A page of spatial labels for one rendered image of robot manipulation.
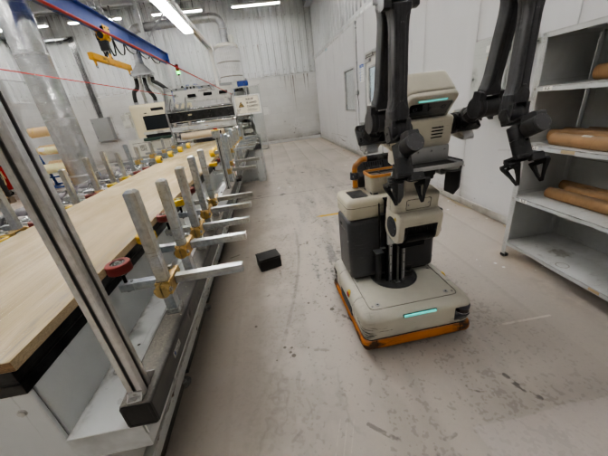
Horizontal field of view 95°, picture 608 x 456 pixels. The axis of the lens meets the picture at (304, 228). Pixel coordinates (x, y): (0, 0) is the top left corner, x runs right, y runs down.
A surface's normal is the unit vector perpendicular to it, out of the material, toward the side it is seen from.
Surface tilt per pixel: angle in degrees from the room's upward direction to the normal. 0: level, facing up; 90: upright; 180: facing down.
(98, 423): 0
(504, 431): 0
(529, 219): 90
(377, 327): 90
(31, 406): 90
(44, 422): 90
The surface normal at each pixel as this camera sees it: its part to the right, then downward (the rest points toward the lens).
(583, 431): -0.11, -0.91
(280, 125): 0.13, 0.39
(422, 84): 0.02, -0.40
